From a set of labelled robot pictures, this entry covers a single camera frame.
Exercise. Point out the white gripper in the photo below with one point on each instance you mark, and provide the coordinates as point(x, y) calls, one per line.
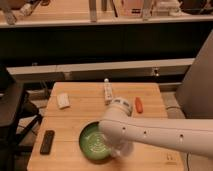
point(118, 147)

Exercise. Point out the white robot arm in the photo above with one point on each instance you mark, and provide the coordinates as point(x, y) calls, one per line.
point(120, 130)

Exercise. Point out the green ceramic bowl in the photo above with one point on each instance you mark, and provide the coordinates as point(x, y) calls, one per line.
point(91, 143)

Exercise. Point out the orange carrot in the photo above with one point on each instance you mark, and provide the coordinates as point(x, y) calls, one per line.
point(138, 105)

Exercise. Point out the white bottle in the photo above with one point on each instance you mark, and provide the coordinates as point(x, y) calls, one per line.
point(107, 91)

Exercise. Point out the black remote control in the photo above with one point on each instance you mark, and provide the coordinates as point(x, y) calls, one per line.
point(47, 142)

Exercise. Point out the white sponge block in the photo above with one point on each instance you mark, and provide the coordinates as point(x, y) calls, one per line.
point(63, 100)

